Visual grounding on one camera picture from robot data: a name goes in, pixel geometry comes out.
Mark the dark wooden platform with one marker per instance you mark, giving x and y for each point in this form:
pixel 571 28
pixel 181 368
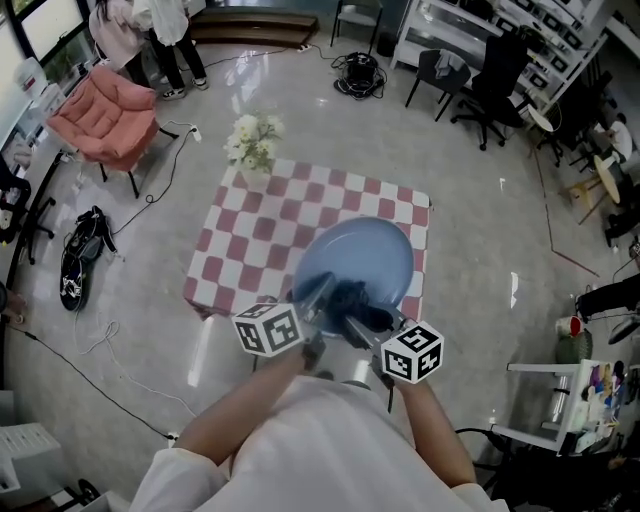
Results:
pixel 250 30

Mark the white drawer unit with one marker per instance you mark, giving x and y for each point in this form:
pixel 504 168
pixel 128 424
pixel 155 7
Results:
pixel 25 460

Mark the pile of colourful toys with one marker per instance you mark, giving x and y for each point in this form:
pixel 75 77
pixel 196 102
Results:
pixel 605 390

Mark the grey green chair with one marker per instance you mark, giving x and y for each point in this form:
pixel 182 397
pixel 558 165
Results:
pixel 357 15

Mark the person's left forearm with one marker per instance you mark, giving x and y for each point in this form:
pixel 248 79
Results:
pixel 235 415

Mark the row of black white devices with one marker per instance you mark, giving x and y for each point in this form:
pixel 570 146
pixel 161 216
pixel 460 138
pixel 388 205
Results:
pixel 555 22

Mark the white desk with black edge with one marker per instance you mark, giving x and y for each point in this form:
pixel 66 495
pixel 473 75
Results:
pixel 42 155

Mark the black floor fan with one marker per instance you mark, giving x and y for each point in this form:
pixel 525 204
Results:
pixel 625 330

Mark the red white checkered tablecloth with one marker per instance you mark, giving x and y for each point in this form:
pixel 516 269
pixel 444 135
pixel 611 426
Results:
pixel 280 225

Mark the white cup with red inside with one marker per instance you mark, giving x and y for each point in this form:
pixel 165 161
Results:
pixel 570 326

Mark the big blue plate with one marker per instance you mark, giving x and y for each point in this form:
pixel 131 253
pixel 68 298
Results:
pixel 370 250

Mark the round wooden table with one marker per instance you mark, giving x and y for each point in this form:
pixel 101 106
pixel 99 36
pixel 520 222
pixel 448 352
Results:
pixel 610 177

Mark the grey garment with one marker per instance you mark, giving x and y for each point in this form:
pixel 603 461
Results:
pixel 447 64

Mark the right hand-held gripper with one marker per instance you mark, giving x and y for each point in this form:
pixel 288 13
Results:
pixel 412 352

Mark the dark blue cloth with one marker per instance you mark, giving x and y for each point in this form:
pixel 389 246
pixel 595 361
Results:
pixel 360 300

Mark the person's right forearm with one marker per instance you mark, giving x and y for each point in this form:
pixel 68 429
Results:
pixel 435 435

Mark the black office chair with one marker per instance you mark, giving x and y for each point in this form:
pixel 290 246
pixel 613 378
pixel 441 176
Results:
pixel 502 70
pixel 12 210

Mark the black backpack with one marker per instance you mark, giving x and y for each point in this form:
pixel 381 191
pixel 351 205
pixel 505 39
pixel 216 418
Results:
pixel 80 260

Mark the round white side table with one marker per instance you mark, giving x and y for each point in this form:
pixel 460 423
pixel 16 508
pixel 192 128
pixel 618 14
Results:
pixel 541 120

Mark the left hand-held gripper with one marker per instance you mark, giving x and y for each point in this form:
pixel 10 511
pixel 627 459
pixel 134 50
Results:
pixel 270 330

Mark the white water jug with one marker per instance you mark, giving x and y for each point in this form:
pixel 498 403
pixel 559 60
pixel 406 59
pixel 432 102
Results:
pixel 30 77

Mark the dark grey chair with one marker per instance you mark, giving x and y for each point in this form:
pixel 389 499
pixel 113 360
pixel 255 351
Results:
pixel 440 85

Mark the white power strip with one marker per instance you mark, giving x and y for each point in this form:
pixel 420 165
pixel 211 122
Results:
pixel 304 48
pixel 173 440
pixel 195 134

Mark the white shelf unit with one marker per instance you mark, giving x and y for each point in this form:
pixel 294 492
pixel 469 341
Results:
pixel 425 35

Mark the pink cushioned armchair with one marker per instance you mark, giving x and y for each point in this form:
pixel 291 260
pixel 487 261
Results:
pixel 100 120

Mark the black waste bin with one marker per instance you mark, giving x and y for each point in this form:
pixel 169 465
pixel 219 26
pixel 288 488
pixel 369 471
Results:
pixel 386 45

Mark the green woven basket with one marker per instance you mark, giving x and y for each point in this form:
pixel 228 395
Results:
pixel 575 350

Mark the black framed window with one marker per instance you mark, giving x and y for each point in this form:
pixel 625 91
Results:
pixel 50 25

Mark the white flower bouquet in vase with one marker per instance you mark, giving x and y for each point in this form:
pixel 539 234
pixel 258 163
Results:
pixel 252 142

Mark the person's white shirt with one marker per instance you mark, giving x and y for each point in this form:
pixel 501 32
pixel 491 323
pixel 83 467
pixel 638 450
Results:
pixel 325 450

